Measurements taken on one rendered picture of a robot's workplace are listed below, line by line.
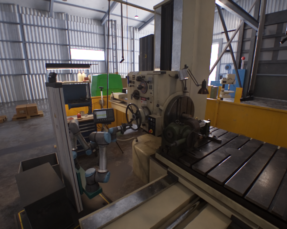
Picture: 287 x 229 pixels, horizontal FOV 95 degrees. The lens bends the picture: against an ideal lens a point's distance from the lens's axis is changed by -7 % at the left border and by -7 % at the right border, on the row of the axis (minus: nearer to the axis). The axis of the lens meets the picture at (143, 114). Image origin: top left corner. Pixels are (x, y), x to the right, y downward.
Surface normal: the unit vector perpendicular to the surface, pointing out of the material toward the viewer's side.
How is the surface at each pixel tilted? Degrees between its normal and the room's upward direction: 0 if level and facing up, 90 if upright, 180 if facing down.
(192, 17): 90
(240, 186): 0
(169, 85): 90
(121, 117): 90
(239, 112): 90
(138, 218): 0
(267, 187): 0
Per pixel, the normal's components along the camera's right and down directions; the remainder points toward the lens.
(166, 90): 0.59, 0.22
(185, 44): -0.81, 0.16
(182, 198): 0.00, -0.96
